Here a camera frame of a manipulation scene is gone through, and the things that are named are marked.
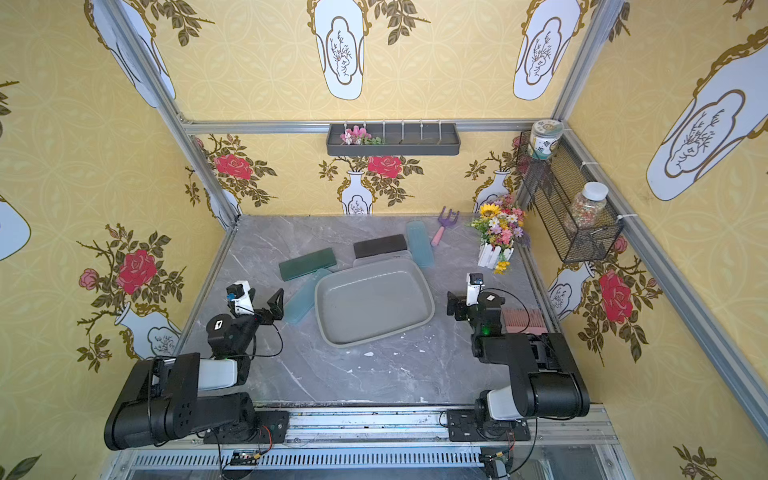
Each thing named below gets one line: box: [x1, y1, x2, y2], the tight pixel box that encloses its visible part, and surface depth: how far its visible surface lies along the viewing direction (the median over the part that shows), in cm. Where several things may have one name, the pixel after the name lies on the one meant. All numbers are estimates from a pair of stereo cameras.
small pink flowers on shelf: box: [340, 125, 382, 145], surface depth 89 cm
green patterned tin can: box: [530, 119, 564, 160], surface depth 87 cm
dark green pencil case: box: [278, 247, 337, 282], surface depth 110 cm
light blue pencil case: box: [406, 220, 435, 268], surface depth 113 cm
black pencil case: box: [353, 234, 407, 259], surface depth 113 cm
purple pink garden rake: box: [430, 206, 460, 247], surface depth 120 cm
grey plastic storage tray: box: [314, 258, 435, 348], surface depth 98 cm
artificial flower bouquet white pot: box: [470, 195, 526, 275], surface depth 99 cm
